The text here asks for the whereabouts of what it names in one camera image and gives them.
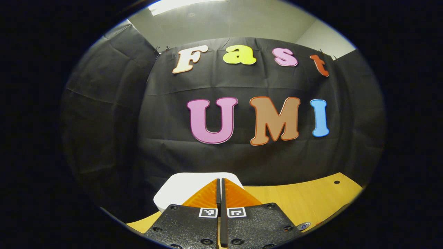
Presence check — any white desktop garbage bin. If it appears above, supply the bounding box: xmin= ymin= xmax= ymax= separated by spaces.
xmin=153 ymin=172 xmax=244 ymax=213

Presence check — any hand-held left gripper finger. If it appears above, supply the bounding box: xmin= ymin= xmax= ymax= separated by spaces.
xmin=144 ymin=178 xmax=222 ymax=249
xmin=220 ymin=178 xmax=305 ymax=249

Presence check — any ceiling light panel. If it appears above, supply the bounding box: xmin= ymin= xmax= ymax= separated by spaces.
xmin=148 ymin=0 xmax=229 ymax=16

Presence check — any wooden desktop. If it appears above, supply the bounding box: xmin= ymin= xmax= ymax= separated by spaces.
xmin=126 ymin=172 xmax=363 ymax=249

